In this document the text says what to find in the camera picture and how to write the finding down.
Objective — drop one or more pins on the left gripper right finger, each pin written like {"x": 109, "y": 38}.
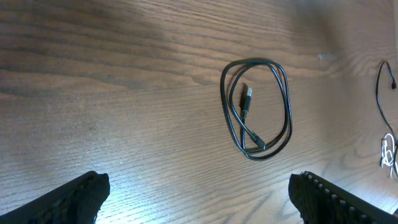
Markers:
{"x": 320, "y": 201}

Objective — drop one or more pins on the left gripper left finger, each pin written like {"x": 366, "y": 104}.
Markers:
{"x": 76, "y": 202}

